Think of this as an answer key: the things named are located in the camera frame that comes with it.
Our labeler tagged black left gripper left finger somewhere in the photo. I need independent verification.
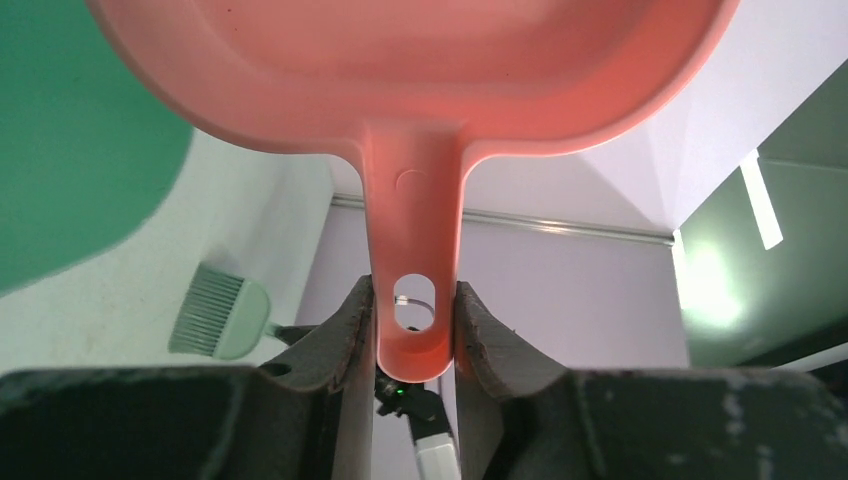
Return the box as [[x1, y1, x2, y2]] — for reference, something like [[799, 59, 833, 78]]
[[1, 276, 375, 479]]

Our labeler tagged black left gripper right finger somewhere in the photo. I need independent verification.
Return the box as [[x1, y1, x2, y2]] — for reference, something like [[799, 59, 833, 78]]
[[454, 282, 847, 479]]

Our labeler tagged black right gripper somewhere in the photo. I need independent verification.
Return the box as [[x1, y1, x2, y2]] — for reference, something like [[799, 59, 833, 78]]
[[274, 325, 318, 346]]

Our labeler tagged green hand brush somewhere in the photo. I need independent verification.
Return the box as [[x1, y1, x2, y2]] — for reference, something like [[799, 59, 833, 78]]
[[167, 263, 285, 361]]

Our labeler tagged pink plastic dustpan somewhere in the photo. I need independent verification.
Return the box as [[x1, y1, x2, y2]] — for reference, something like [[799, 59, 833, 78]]
[[88, 1, 738, 383]]

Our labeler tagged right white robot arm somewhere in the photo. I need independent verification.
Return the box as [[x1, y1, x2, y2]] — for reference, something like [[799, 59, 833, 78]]
[[294, 325, 461, 479]]

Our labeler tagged green plastic waste bin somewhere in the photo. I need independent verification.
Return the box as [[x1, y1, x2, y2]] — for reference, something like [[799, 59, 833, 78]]
[[1, 1, 193, 292]]

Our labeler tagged right aluminium frame post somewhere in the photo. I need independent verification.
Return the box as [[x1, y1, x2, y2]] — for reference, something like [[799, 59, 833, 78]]
[[331, 193, 675, 248]]

